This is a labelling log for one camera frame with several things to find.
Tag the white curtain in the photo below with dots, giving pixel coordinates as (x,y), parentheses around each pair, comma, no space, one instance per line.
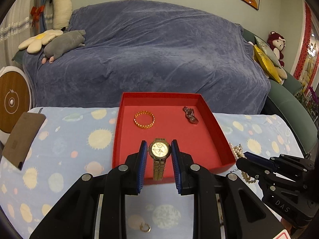
(16,27)

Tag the gold chain bangle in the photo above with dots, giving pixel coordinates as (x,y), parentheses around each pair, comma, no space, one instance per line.
(144,119)

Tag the grey green pillow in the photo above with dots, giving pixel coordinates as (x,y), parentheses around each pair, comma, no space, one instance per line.
(267,50)

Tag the red monkey plush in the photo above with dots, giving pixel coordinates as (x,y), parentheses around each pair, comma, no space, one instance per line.
(277,43)

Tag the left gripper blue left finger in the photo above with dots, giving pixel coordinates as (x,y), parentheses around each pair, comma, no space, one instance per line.
(140,166)

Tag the red bow tie-back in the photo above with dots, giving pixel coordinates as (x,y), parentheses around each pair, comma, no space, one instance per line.
(36,15)

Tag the brown notebook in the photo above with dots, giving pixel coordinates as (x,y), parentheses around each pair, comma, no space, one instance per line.
(19,141)

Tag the white llama plush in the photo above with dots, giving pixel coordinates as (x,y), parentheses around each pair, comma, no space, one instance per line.
(62,11)

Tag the dark silver wrist watch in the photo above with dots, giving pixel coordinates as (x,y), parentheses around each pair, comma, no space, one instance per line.
(190,115)

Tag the round wooden white device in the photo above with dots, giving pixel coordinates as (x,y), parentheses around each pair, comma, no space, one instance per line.
(15,98)

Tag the red cardboard tray box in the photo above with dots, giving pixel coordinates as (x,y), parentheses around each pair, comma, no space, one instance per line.
(205,142)

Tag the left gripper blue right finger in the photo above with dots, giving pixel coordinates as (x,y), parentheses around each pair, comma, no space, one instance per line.
(175,154)

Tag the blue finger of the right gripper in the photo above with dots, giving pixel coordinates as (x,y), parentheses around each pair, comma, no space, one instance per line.
(257,159)

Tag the flower shaped cream cushion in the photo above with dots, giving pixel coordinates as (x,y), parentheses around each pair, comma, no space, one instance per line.
(34,44)

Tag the grey plush toy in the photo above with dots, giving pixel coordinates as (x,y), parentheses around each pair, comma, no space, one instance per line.
(63,44)

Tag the green sofa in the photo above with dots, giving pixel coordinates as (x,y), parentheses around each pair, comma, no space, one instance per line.
(281,101)

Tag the yellow gold pillow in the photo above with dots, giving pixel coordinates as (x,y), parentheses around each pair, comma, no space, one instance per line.
(274,72)

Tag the gold wrist watch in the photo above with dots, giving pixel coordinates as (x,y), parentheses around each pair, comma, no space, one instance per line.
(159,151)

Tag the purple blue bed blanket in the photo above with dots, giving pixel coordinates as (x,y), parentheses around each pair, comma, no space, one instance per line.
(147,46)

